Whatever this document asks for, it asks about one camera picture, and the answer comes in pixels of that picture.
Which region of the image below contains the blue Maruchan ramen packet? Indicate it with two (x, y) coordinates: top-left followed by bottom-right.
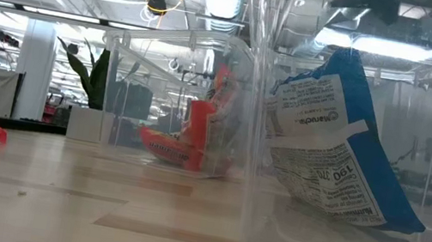
(249, 37), (432, 238)

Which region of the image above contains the green leafy plant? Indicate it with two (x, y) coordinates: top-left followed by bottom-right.
(46, 34), (115, 112)

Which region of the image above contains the red cart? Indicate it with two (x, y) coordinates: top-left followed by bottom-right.
(41, 92), (65, 126)

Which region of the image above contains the white building column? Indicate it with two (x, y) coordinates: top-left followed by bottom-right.
(8, 17), (62, 124)

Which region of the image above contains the fluorescent ceiling light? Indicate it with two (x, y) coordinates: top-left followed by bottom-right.
(313, 25), (432, 65)

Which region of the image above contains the silver spiral duct pipe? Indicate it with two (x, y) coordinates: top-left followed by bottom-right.
(272, 0), (351, 64)

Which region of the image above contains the black monitor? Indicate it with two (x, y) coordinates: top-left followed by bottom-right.
(112, 81), (156, 123)

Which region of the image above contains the black ceiling device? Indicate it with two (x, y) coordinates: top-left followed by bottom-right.
(144, 0), (170, 17)

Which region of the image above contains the white planter box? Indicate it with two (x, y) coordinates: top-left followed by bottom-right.
(64, 104), (117, 146)

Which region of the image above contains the black low bench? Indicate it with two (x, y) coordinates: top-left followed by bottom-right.
(0, 116), (68, 139)

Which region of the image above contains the small clear plastic bin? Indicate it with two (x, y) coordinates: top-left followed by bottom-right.
(84, 15), (271, 187)

